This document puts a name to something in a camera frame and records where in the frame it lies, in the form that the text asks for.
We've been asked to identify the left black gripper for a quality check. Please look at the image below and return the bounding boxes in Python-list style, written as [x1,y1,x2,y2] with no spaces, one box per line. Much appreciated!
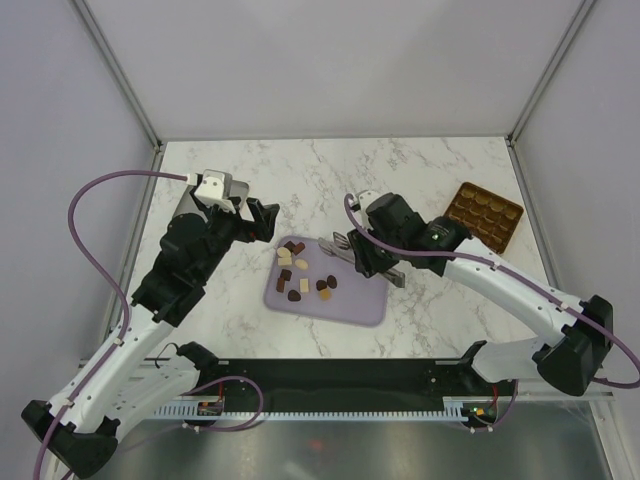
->
[191,188,279,282]

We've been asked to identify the metal tongs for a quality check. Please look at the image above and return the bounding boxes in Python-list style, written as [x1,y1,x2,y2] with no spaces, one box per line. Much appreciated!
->
[317,232,406,288]

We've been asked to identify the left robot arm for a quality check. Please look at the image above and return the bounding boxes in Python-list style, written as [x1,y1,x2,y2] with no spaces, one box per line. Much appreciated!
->
[21,198,280,479]

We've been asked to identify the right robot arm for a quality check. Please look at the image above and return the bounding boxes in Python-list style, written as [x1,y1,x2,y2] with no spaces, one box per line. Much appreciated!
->
[344,190,613,396]

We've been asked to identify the white flat oval chocolate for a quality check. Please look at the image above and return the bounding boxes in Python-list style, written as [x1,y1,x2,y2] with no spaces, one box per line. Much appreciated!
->
[277,247,291,258]

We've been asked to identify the dark heart chocolate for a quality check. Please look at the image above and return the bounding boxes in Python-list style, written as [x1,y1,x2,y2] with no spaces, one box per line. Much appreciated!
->
[287,289,302,302]

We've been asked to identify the gold chocolate box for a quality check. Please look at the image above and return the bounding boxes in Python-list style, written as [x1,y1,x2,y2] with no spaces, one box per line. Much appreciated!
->
[444,182,524,254]

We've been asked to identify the silver metal tray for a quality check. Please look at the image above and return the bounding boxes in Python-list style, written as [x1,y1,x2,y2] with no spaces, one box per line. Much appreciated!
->
[172,180,250,221]

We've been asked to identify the lavender plastic tray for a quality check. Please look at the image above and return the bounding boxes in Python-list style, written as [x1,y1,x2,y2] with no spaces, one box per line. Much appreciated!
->
[263,235,390,327]

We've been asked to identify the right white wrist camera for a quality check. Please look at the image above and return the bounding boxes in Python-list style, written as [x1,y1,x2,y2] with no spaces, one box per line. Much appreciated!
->
[347,190,381,217]

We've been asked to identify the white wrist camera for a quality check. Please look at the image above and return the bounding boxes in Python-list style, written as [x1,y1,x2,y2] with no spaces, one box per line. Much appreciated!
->
[347,190,381,217]
[186,169,235,212]

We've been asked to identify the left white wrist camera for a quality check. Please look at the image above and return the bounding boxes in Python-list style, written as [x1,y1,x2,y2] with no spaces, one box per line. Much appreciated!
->
[186,169,235,212]

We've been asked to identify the left aluminium frame post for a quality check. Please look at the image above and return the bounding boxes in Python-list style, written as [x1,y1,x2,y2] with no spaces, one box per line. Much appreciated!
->
[69,0,163,151]

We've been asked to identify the aluminium frame post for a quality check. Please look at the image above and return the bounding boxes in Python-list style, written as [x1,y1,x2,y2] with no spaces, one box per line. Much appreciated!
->
[505,0,599,148]
[69,0,163,151]

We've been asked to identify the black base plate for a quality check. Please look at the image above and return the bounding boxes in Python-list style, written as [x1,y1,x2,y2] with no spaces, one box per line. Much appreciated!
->
[211,359,514,412]

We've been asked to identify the right aluminium frame post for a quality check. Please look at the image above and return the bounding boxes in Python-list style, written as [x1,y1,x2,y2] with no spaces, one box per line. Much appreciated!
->
[505,0,599,148]

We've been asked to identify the white cable duct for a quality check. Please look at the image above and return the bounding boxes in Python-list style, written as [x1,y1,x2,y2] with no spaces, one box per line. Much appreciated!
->
[150,399,468,422]

